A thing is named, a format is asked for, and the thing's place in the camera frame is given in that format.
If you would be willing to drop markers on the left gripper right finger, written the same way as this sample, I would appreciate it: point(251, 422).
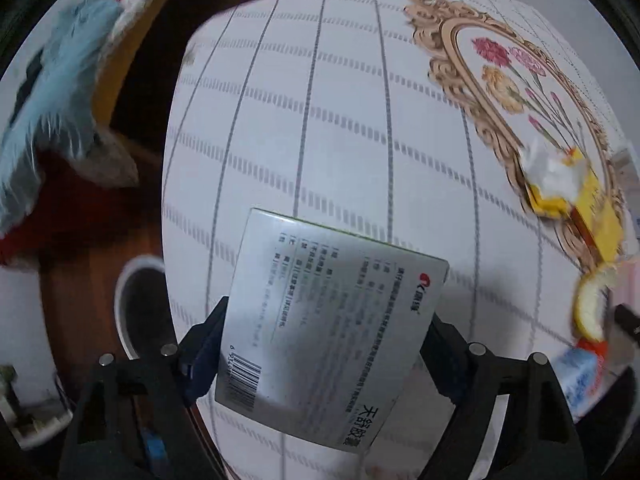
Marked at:
point(455, 366)

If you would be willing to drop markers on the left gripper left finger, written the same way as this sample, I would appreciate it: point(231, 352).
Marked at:
point(199, 353)

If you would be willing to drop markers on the red blue milk carton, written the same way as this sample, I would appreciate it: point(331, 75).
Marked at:
point(580, 371)

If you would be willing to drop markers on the silver grey medicine box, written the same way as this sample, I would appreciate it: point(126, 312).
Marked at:
point(322, 329)

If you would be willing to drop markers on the white round trash bin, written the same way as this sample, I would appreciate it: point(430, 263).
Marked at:
point(141, 307)

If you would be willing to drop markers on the yellow pomelo peel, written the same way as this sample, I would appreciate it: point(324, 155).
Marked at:
point(591, 301)

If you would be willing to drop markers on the yellow tissue pack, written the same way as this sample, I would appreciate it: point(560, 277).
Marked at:
point(561, 185)

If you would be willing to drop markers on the white checked floral tablecloth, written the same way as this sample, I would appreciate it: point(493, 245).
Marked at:
point(401, 121)

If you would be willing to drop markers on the light blue fluffy blanket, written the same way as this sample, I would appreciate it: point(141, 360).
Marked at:
point(57, 114)

